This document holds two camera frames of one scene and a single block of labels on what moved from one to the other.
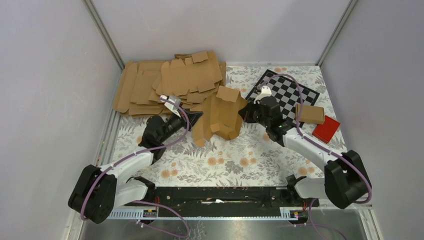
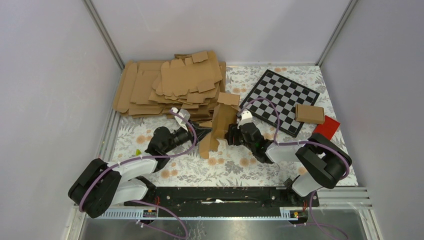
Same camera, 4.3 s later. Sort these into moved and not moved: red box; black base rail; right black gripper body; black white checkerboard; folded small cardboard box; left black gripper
Moved: left black gripper; right black gripper body
Not moved: black base rail; folded small cardboard box; black white checkerboard; red box
